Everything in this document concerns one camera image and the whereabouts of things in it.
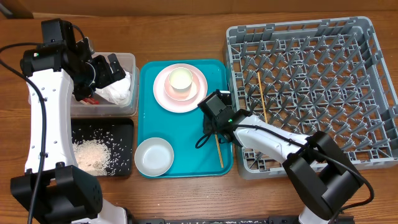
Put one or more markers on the black tray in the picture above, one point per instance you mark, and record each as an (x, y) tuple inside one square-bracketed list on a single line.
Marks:
[(123, 127)]

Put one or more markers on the white paper cup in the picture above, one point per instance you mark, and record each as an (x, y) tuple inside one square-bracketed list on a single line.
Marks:
[(180, 79)]

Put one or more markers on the pile of rice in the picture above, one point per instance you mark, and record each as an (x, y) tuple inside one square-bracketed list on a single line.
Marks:
[(101, 152)]

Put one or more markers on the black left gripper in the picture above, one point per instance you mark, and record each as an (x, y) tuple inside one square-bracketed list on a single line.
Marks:
[(108, 76)]

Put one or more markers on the pink small bowl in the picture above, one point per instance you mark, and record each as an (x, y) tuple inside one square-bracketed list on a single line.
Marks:
[(182, 96)]

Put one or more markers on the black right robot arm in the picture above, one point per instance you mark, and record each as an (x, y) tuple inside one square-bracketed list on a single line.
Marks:
[(325, 179)]

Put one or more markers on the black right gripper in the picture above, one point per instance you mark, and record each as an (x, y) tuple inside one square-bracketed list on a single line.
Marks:
[(210, 125)]

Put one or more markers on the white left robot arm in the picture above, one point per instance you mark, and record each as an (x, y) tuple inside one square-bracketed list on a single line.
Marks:
[(53, 189)]

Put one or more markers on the grey small bowl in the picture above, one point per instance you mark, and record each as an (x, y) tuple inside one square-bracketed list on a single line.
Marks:
[(154, 157)]

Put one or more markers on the red wrapper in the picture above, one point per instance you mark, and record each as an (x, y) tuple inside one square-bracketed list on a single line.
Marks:
[(89, 101)]

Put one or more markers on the clear plastic bin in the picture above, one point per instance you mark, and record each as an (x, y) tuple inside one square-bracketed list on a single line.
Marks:
[(109, 109)]

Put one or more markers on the white napkin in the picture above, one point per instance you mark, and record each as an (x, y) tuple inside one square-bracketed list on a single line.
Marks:
[(118, 92)]

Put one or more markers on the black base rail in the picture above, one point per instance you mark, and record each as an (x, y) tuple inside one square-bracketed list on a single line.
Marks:
[(269, 220)]

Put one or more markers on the grey dishwasher rack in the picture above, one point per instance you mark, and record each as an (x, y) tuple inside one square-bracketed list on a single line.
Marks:
[(321, 75)]

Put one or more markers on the pink plate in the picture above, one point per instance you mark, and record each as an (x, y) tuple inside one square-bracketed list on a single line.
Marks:
[(173, 105)]

